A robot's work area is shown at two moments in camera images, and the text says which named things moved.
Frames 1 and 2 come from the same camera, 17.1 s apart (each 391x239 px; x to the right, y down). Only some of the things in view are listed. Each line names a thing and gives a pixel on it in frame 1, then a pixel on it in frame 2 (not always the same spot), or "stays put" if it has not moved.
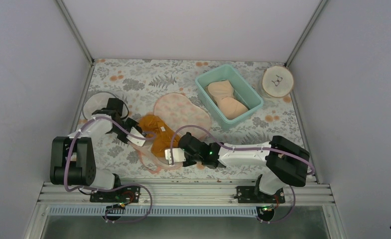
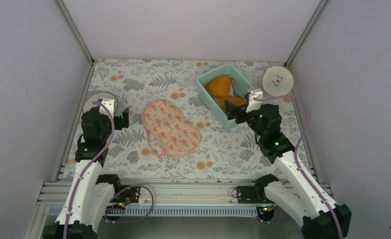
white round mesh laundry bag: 98,100 stays put
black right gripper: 186,165 → 231,113
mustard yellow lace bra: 164,136 → 219,87
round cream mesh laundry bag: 277,81 stays put
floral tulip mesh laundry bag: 185,116 → 170,133
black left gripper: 130,120 → 119,125
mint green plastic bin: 228,98 stays put
